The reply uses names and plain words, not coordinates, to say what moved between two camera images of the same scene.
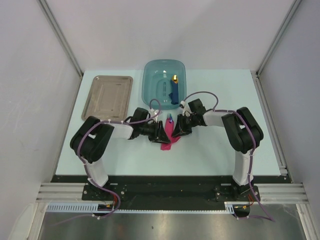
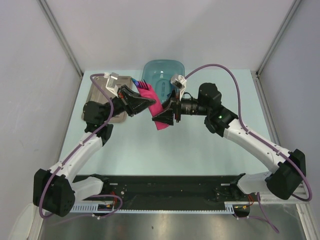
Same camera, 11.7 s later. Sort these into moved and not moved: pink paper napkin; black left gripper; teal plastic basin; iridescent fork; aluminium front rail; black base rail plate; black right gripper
Moved: black left gripper; pink paper napkin; black right gripper; iridescent fork
Not moved: aluminium front rail; black base rail plate; teal plastic basin
